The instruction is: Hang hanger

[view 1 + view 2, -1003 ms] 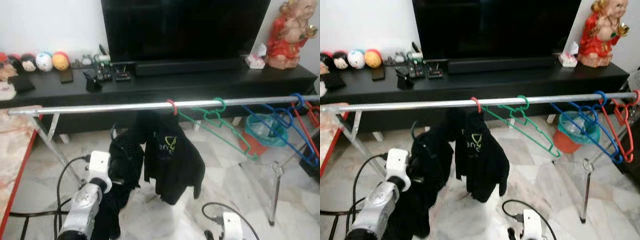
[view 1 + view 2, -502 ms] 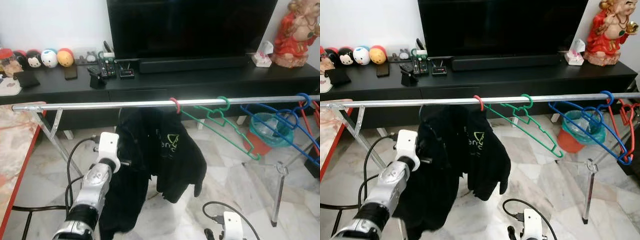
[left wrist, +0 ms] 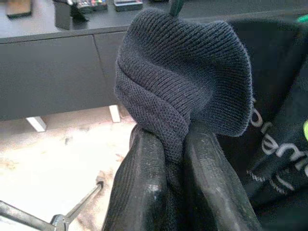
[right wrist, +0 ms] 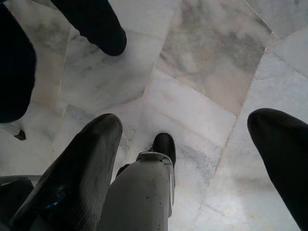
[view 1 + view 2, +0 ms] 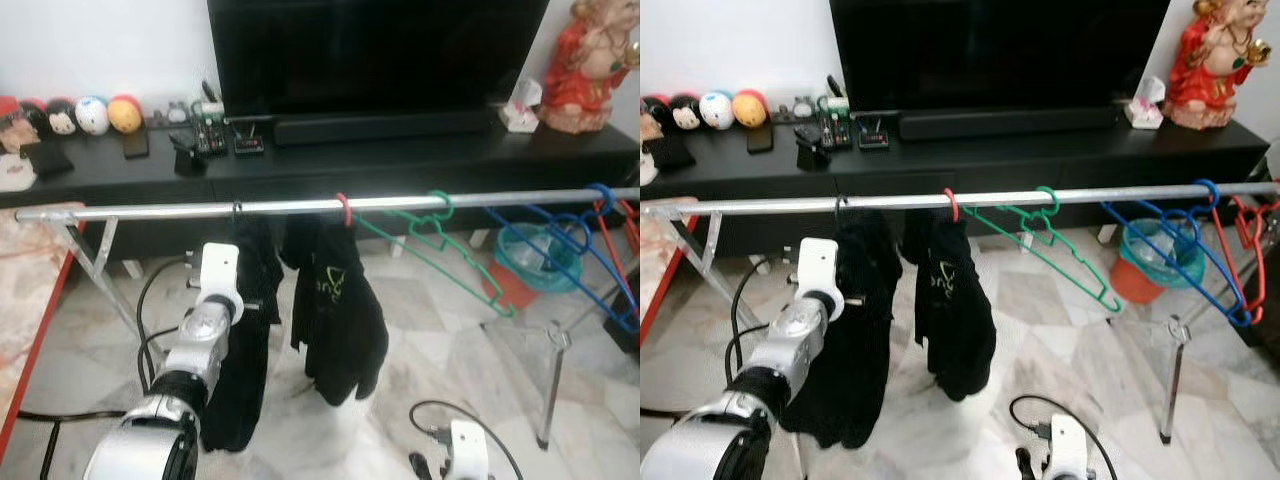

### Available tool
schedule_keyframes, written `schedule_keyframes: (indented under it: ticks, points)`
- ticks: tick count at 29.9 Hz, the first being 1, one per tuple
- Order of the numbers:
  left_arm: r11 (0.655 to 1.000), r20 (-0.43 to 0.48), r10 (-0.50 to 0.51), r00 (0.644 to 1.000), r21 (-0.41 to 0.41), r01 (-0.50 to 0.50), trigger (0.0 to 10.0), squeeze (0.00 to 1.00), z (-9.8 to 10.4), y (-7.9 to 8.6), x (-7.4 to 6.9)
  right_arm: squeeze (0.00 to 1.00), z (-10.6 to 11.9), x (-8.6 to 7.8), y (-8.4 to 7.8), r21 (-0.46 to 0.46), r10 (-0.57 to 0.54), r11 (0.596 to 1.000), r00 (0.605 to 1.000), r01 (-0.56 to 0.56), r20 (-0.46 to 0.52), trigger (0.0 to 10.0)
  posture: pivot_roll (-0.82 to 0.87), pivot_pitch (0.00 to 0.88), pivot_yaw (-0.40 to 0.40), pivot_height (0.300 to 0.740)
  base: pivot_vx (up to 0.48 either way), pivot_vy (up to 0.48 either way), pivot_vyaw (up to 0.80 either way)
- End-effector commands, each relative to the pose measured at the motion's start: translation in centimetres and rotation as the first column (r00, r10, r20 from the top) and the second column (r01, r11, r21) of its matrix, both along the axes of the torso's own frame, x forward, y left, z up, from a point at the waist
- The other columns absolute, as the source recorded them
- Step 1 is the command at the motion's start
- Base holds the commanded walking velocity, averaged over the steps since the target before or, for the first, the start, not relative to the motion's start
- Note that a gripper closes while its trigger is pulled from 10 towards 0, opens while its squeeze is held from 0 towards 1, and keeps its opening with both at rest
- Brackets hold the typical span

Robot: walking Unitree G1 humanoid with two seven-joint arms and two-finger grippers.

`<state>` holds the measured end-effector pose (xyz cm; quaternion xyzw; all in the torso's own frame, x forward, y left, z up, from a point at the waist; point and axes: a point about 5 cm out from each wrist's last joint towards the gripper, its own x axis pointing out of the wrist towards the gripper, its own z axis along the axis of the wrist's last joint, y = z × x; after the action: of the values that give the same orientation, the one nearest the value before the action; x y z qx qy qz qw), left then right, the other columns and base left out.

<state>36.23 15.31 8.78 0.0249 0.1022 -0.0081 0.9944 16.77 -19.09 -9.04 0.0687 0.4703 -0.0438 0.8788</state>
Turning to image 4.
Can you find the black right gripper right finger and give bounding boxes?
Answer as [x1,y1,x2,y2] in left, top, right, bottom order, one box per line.
[247,108,308,231]

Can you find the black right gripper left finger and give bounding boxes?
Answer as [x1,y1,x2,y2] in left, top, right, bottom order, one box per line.
[9,114,124,231]

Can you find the black garment with neon logo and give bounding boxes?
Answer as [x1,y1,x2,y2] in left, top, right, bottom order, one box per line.
[0,0,37,124]

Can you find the grey robot leg black foot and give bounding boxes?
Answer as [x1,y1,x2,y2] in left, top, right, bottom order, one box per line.
[97,133,176,231]

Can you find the silver metal clothes rack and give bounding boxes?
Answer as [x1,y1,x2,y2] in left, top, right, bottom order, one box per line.
[0,121,26,141]

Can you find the black trousers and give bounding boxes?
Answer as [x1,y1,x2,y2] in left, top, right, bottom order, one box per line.
[51,0,128,57]

